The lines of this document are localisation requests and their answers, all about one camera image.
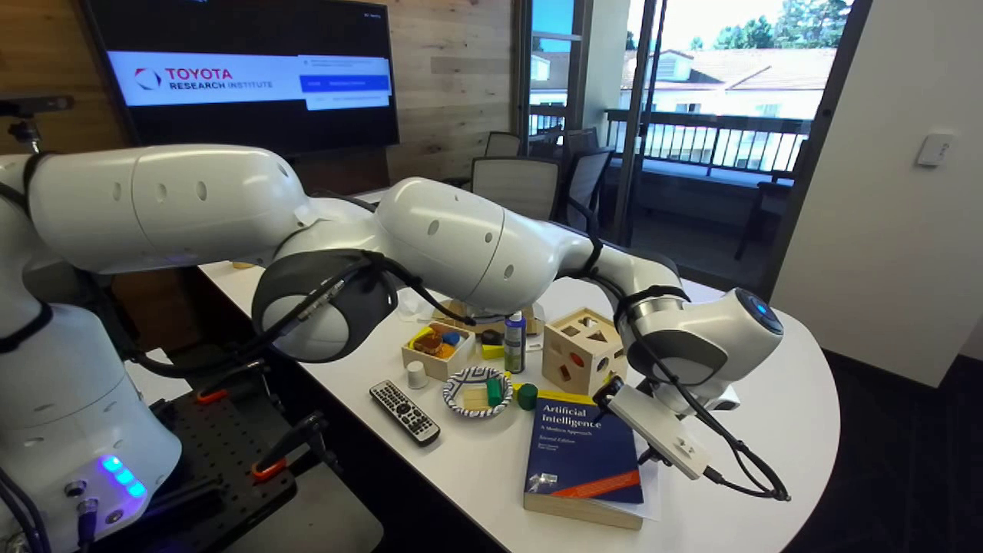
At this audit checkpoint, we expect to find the dark balcony railing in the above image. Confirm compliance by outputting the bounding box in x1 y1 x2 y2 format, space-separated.
601 105 816 182

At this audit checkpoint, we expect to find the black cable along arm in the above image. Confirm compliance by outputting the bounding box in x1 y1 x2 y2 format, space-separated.
120 250 485 377

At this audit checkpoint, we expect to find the blue patterned white plate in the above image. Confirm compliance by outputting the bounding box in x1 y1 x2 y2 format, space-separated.
439 364 516 424

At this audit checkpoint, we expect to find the wooden shape sorter cube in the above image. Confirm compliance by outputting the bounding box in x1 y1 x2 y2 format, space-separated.
538 305 631 398

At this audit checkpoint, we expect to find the blue Artificial Intelligence textbook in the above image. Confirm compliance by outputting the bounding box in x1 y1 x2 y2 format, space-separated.
519 385 648 533

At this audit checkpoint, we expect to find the large wall television screen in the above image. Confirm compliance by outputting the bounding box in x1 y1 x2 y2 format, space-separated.
80 0 403 156

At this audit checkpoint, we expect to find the wooden box of toys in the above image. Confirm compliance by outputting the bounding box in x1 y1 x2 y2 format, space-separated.
399 320 477 385

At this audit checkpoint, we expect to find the orange handled black clamp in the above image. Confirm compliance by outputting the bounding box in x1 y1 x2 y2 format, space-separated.
248 411 333 484
193 356 270 411

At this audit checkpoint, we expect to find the black camera on stand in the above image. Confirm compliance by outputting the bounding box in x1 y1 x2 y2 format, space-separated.
0 93 76 156

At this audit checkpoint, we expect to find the grey office chair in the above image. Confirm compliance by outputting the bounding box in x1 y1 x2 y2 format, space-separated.
555 147 615 232
469 154 562 224

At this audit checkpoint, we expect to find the white paper sheet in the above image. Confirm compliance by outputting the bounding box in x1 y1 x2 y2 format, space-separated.
120 348 197 407

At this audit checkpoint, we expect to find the white wall light switch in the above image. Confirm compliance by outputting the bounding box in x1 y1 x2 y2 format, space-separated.
914 130 960 173

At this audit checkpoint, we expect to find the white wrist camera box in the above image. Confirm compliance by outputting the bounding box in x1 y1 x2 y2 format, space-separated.
597 376 724 482

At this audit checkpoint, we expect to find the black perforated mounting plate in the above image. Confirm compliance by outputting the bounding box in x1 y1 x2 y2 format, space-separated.
147 341 386 553

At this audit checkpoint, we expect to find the bottle with blue label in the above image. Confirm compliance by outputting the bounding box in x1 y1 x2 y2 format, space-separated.
501 307 528 377

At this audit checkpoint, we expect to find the black white remote control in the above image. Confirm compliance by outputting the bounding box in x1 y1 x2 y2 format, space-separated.
366 377 446 447

